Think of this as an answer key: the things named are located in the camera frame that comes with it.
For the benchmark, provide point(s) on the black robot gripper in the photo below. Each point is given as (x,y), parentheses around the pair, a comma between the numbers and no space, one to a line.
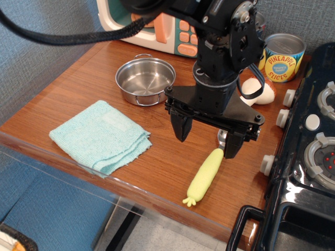
(214,102)

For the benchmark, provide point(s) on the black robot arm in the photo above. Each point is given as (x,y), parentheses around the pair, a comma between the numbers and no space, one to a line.
(226,35)

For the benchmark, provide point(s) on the toy microwave oven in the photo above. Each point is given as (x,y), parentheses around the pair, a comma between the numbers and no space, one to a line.
(166,33)

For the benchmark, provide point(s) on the pineapple slices can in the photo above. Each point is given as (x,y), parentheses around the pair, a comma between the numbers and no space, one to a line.
(282,57)

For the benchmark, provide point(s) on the light blue folded cloth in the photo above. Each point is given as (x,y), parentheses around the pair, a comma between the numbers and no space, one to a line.
(101,138)

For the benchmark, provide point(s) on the tomato sauce can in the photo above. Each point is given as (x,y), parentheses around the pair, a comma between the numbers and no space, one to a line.
(260,23)

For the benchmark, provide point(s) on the black toy stove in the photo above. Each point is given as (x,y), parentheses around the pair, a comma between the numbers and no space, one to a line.
(299,200)

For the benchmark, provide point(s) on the orange plush object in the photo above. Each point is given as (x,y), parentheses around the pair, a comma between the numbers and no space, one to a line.
(12,239)

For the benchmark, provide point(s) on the spoon with yellow handle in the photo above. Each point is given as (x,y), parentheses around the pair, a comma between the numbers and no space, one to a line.
(206,173)

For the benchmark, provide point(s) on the steel pot with handles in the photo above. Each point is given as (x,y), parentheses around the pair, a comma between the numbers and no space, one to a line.
(142,81)

